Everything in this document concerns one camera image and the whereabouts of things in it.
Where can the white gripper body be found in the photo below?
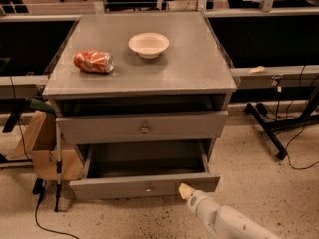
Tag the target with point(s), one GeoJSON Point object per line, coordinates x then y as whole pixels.
{"type": "Point", "coordinates": [195, 200]}

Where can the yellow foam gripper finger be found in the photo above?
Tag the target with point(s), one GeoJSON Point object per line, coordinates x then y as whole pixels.
{"type": "Point", "coordinates": [186, 191]}

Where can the grey drawer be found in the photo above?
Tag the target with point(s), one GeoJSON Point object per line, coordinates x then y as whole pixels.
{"type": "Point", "coordinates": [142, 127]}
{"type": "Point", "coordinates": [144, 169]}

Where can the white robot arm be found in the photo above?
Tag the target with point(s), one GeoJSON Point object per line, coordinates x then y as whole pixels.
{"type": "Point", "coordinates": [220, 221]}

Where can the grey top drawer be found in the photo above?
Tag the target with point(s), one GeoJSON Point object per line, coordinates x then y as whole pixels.
{"type": "Point", "coordinates": [142, 127]}

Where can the grey wooden drawer cabinet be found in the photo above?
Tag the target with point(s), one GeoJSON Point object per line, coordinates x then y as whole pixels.
{"type": "Point", "coordinates": [191, 75]}

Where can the silver black tripod leg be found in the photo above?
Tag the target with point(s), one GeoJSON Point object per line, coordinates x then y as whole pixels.
{"type": "Point", "coordinates": [58, 167]}

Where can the black desk leg stand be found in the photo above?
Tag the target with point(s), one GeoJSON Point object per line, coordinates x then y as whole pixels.
{"type": "Point", "coordinates": [306, 118]}

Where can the small yellow foam scrap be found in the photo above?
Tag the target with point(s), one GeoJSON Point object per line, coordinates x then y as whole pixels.
{"type": "Point", "coordinates": [257, 70]}

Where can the white paper bowl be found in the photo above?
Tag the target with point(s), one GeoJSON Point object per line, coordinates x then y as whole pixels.
{"type": "Point", "coordinates": [149, 45]}

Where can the brown cardboard box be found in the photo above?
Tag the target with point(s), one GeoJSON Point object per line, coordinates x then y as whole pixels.
{"type": "Point", "coordinates": [39, 140]}

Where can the crushed orange soda can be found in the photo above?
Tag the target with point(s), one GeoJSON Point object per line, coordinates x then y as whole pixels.
{"type": "Point", "coordinates": [94, 61]}

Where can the green handled tool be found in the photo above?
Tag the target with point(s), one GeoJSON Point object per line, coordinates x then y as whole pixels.
{"type": "Point", "coordinates": [40, 105]}

